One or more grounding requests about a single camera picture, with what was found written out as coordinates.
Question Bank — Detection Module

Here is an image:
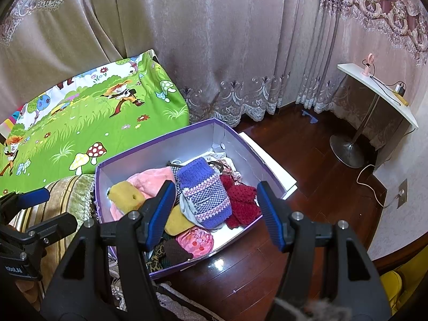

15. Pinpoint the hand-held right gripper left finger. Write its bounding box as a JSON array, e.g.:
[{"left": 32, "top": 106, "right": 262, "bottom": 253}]
[{"left": 40, "top": 181, "right": 177, "bottom": 321}]

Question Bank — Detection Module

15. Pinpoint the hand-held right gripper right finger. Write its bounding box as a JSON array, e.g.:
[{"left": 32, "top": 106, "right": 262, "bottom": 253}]
[{"left": 257, "top": 181, "right": 392, "bottom": 321}]

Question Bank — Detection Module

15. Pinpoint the red knit scarf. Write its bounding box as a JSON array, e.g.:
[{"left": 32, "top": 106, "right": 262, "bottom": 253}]
[{"left": 219, "top": 174, "right": 263, "bottom": 231}]

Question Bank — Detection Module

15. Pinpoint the white side table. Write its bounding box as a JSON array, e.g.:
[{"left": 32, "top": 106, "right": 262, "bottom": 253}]
[{"left": 329, "top": 63, "right": 419, "bottom": 168}]

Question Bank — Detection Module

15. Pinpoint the beige embroidered curtain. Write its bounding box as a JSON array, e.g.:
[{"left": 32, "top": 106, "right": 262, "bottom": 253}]
[{"left": 0, "top": 0, "right": 428, "bottom": 151}]

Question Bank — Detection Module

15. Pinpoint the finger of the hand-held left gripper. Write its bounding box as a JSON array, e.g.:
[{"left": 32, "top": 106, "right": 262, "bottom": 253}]
[
  {"left": 27, "top": 212, "right": 79, "bottom": 241},
  {"left": 0, "top": 187, "right": 51, "bottom": 213}
]

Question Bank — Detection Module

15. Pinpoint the yellow foam pad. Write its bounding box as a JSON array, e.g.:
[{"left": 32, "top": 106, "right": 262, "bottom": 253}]
[
  {"left": 164, "top": 204, "right": 198, "bottom": 236},
  {"left": 108, "top": 181, "right": 148, "bottom": 214}
]

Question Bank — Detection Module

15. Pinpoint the black cable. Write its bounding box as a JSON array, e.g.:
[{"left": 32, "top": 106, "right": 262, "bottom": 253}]
[{"left": 369, "top": 75, "right": 402, "bottom": 89}]

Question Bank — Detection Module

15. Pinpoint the white box lid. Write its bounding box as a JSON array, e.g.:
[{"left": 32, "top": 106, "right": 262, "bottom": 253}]
[{"left": 237, "top": 132, "right": 298, "bottom": 199}]

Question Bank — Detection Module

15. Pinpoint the small pink fan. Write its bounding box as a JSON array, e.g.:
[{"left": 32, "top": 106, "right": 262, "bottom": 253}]
[{"left": 362, "top": 53, "right": 376, "bottom": 77}]

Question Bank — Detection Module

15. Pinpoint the dark knit glove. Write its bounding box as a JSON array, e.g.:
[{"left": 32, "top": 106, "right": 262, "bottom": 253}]
[{"left": 162, "top": 238, "right": 194, "bottom": 266}]

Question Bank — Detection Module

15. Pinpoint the purple cardboard box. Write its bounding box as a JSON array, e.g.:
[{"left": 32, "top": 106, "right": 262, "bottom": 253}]
[{"left": 94, "top": 118, "right": 287, "bottom": 279}]

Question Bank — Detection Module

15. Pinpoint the floral patterned cloth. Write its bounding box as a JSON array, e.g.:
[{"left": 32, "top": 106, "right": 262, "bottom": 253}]
[{"left": 207, "top": 152, "right": 243, "bottom": 186}]

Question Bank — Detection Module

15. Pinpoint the leopard print cloth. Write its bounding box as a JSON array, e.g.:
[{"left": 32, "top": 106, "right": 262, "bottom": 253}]
[{"left": 145, "top": 242, "right": 168, "bottom": 273}]

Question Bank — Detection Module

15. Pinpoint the white cable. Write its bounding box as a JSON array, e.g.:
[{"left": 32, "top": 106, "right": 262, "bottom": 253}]
[{"left": 356, "top": 164, "right": 402, "bottom": 208}]

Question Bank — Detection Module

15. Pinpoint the pink fluffy cloth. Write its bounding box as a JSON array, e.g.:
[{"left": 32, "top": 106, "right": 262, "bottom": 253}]
[{"left": 109, "top": 166, "right": 178, "bottom": 221}]

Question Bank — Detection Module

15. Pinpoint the houndstooth cloth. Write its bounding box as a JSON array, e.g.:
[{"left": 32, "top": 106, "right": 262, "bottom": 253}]
[{"left": 167, "top": 162, "right": 184, "bottom": 208}]

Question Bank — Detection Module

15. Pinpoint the grey fuzzy cloth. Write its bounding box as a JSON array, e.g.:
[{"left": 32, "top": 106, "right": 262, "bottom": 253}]
[{"left": 274, "top": 297, "right": 335, "bottom": 321}]

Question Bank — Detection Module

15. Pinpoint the pink printed pouch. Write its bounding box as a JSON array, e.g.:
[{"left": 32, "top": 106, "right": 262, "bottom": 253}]
[{"left": 175, "top": 226, "right": 215, "bottom": 258}]

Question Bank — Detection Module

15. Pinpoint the gold striped bed cover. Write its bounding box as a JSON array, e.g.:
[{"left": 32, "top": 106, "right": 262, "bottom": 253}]
[{"left": 7, "top": 173, "right": 101, "bottom": 275}]

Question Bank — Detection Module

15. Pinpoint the purple knit hat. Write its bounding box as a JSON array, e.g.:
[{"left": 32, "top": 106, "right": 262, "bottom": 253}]
[{"left": 175, "top": 156, "right": 233, "bottom": 231}]

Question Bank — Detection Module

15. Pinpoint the yellow object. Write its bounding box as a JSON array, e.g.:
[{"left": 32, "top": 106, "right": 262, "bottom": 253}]
[{"left": 379, "top": 269, "right": 407, "bottom": 311}]

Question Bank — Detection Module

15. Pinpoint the wall socket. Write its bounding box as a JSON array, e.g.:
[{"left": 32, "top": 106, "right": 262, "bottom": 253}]
[{"left": 396, "top": 179, "right": 408, "bottom": 209}]

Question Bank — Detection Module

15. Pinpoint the dark patterned cloth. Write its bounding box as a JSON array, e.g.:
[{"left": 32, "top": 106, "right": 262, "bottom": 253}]
[{"left": 109, "top": 254, "right": 218, "bottom": 321}]

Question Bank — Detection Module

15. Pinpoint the white cloth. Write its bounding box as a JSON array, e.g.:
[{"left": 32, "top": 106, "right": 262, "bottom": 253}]
[{"left": 179, "top": 194, "right": 201, "bottom": 223}]

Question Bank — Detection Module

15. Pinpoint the cartoon printed blanket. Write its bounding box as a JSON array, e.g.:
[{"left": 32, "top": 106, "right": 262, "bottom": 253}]
[{"left": 0, "top": 49, "right": 190, "bottom": 196}]

